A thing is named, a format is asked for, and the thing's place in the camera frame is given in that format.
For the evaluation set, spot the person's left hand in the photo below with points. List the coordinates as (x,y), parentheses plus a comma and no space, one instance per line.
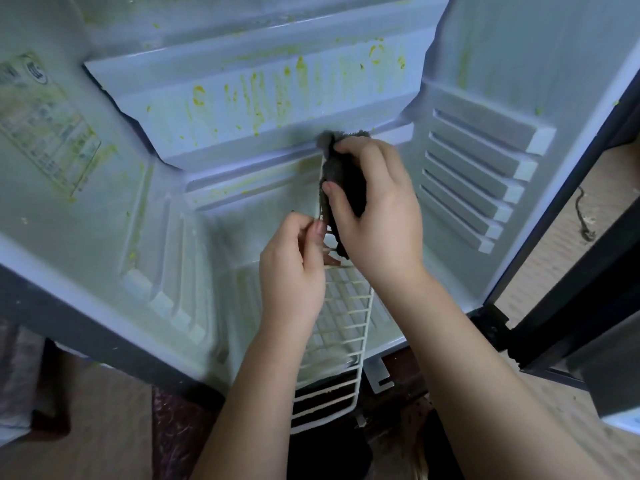
(290,275)

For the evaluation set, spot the person's right hand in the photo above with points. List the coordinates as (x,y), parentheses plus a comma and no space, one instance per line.
(380,220)

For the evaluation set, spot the dark grey cloth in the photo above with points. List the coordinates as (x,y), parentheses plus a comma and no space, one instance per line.
(340,190)

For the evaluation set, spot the grey mini fridge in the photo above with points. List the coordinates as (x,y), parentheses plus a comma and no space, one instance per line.
(100,295)

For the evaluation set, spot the fridge door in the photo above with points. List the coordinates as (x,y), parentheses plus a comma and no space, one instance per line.
(590,335)

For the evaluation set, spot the person's right forearm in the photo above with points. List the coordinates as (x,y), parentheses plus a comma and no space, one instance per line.
(480,395)

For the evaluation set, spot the person's left forearm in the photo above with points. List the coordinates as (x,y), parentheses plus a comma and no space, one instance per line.
(250,415)

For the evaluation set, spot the person's dark trousers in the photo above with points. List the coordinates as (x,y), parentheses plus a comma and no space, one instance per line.
(340,457)

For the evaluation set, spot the dark red wooden stand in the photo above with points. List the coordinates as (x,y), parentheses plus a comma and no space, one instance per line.
(200,435)

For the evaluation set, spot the grey velvet sofa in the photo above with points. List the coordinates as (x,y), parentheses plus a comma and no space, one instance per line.
(30,380)

